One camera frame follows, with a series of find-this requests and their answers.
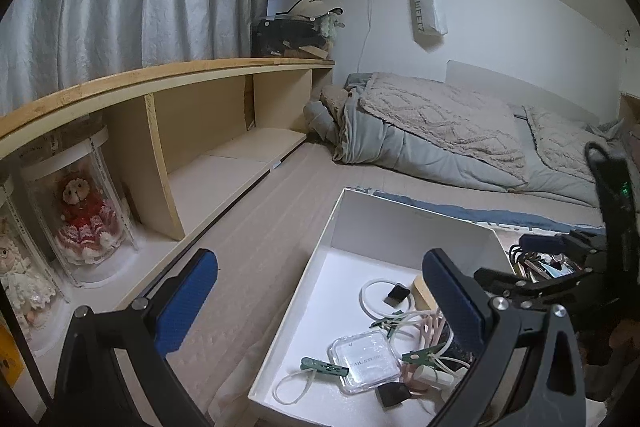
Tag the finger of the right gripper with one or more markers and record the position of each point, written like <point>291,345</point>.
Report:
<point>571,244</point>
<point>512,287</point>

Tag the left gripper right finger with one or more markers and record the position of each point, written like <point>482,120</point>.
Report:
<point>530,354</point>

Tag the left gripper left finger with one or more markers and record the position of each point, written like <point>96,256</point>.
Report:
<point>90,388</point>

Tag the green clip with white loop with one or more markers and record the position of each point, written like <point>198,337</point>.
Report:
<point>309,369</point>

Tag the small black square object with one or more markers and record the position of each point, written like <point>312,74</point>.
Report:
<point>397,295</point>

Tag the black claw hair clip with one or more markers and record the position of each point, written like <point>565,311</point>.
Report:
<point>523,263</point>

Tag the patterned cartoon blanket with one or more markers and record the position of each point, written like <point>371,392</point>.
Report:
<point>501,217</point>

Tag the wooden oval insole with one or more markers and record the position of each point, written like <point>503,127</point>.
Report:
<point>423,298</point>

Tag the doll in white dress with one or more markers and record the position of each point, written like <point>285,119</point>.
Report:
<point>30,293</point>

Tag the clear plastic case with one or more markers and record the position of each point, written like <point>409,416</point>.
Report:
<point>369,359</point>

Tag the white shoe box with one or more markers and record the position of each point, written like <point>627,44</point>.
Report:
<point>369,244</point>

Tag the grey quilted duvet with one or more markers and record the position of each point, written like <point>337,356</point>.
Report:
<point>461,137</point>

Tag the doll in red dress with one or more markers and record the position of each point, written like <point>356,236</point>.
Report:
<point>89,230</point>

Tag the white hanging bag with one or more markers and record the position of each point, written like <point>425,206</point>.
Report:
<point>429,18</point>

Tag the wooden bedside shelf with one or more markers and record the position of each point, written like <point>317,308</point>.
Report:
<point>187,138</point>

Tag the black bag on shelf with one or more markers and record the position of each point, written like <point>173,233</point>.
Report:
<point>285,37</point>

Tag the white cap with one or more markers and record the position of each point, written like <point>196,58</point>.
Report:
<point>310,9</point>

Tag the grey curtain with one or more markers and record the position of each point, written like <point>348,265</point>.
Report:
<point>51,45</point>

